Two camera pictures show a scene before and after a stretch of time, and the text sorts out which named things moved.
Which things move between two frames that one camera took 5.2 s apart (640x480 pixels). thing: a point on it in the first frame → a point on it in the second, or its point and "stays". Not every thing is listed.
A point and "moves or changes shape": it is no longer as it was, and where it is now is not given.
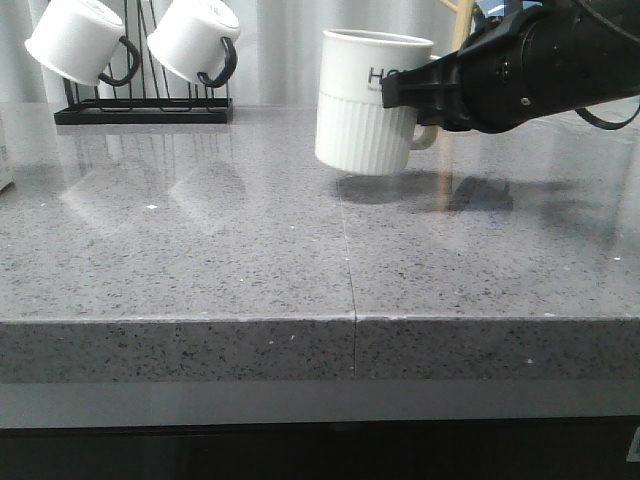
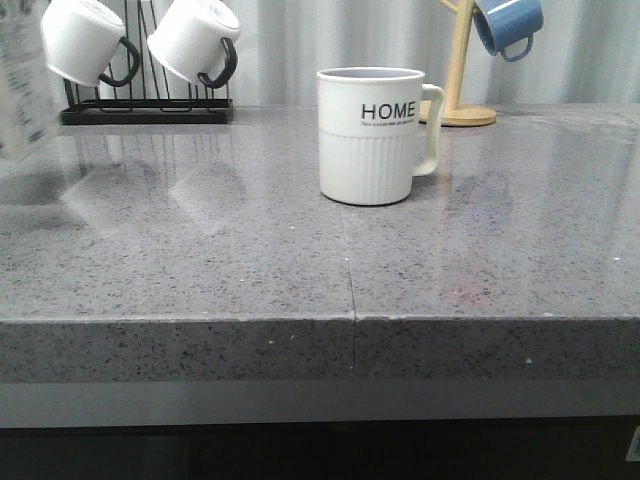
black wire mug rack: [154, 106] stays
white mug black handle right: [189, 35] stays
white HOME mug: [354, 133] moves or changes shape
